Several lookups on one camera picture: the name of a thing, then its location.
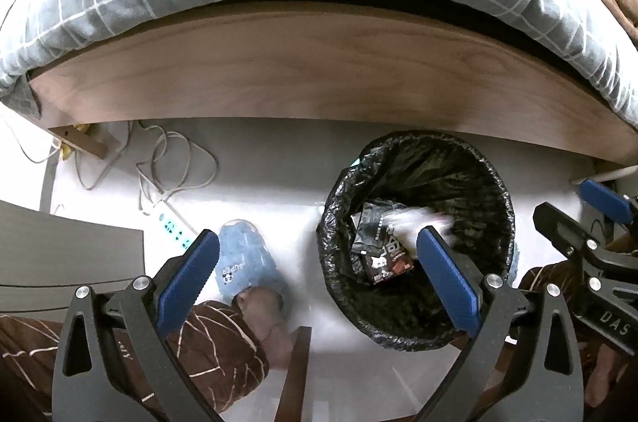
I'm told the white cable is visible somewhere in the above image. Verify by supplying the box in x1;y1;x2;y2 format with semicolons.
75;120;220;216

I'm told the person's left leg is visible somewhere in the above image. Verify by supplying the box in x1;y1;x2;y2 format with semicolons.
0;287;295;422

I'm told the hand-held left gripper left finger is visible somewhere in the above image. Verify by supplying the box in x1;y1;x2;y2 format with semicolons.
52;229;221;422

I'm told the brown wooden chair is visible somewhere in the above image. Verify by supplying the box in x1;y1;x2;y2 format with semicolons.
276;326;312;422

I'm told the wooden bed frame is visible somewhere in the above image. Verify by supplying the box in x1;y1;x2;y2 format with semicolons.
27;0;638;166

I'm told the white power strip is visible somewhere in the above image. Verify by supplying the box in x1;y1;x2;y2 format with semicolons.
157;200;197;253

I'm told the grey cabinet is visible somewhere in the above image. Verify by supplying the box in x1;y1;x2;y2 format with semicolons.
0;200;148;318

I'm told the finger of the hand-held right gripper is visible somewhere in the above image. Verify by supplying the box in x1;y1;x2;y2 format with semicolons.
532;201;638;270
579;177;638;228

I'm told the trash bin with black bag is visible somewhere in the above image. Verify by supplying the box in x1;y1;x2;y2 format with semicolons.
316;130;516;350

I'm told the dark brown snack box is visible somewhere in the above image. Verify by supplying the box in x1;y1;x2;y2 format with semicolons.
366;233;417;286

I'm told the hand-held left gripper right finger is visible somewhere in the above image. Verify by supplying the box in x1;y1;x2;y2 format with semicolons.
416;225;584;422

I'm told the clear plastic bag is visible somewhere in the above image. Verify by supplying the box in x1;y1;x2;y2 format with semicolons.
381;205;457;253

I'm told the blue fluffy slipper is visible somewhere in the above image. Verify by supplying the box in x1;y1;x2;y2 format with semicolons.
215;219;287;308

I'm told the black paper wrapper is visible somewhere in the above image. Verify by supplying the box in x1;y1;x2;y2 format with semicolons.
350;201;394;260

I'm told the person's right hand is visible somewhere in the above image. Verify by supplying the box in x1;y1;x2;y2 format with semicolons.
583;342;634;408

